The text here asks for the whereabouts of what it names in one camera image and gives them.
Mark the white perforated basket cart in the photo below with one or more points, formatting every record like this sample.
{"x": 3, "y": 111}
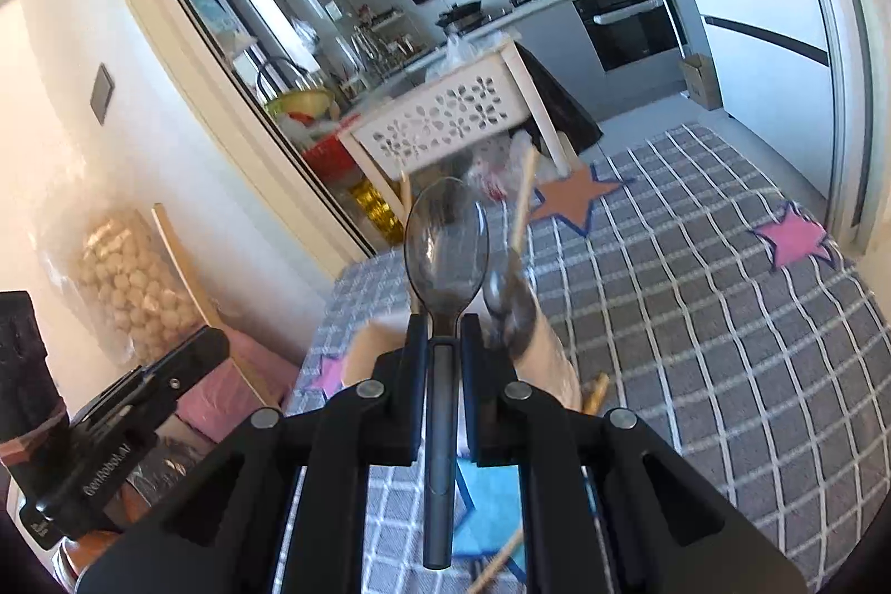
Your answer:
{"x": 489, "y": 95}

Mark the grey wall switch plate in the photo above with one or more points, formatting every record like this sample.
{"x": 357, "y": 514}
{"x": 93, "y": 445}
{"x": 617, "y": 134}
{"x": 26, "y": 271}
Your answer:
{"x": 101, "y": 95}

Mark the grey checkered tablecloth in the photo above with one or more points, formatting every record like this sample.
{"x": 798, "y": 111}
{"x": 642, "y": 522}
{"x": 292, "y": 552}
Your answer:
{"x": 772, "y": 381}

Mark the black built-in oven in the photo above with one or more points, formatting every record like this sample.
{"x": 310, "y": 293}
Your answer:
{"x": 627, "y": 31}

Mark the black handled small spoon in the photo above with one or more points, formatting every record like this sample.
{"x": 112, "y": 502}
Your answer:
{"x": 505, "y": 301}

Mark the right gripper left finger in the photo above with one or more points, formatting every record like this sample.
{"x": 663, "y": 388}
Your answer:
{"x": 279, "y": 505}

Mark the wooden chopstick pair member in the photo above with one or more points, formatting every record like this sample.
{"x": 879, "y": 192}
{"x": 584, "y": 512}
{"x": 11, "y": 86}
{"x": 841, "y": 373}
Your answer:
{"x": 594, "y": 394}

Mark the pink star mat left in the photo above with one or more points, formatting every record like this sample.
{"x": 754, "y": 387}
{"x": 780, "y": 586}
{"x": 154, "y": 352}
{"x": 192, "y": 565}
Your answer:
{"x": 329, "y": 378}

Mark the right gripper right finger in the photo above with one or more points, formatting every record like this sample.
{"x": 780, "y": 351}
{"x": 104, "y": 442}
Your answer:
{"x": 606, "y": 504}

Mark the pink plastic stools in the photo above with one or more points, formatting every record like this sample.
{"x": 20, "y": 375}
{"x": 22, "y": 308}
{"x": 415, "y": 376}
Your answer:
{"x": 222, "y": 400}

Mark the bag of puffed snacks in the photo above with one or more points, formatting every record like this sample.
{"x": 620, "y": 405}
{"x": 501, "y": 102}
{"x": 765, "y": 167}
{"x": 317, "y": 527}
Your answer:
{"x": 111, "y": 270}

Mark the blue star mat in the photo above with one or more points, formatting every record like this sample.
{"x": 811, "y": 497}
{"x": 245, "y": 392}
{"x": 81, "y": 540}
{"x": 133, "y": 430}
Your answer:
{"x": 490, "y": 513}

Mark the white plastic utensil holder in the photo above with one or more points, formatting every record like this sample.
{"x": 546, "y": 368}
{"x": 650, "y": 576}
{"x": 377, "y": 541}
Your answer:
{"x": 534, "y": 348}

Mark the pink star mat right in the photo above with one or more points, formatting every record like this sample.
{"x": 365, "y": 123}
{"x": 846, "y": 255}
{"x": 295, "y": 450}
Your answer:
{"x": 794, "y": 236}

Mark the cardboard box on floor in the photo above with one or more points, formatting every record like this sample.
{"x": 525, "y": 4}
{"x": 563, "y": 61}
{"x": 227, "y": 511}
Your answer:
{"x": 701, "y": 81}

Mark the brown star mat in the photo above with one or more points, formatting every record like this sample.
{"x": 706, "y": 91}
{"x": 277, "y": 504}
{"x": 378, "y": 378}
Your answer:
{"x": 571, "y": 200}

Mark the black handled large spoon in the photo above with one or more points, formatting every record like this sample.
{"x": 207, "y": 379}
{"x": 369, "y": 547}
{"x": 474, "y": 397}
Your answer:
{"x": 446, "y": 256}

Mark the pink star mat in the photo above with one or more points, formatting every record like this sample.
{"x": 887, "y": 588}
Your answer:
{"x": 794, "y": 236}
{"x": 329, "y": 378}

